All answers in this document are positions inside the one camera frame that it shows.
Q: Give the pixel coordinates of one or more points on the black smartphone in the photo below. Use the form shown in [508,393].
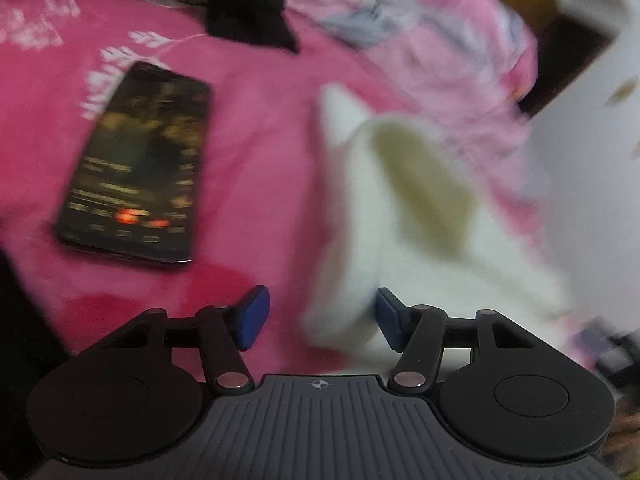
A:
[135,160]

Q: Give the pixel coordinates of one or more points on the pink patterned duvet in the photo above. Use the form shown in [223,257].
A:
[450,60]

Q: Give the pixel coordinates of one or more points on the white sweater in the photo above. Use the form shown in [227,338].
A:
[360,240]

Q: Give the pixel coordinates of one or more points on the black folded garment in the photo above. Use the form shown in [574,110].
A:
[245,5]

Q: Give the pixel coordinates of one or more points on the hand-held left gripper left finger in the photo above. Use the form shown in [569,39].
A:
[252,317]

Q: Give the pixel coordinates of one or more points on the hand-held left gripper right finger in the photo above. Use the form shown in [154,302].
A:
[392,317]

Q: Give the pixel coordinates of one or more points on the wooden door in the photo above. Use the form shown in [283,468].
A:
[560,55]

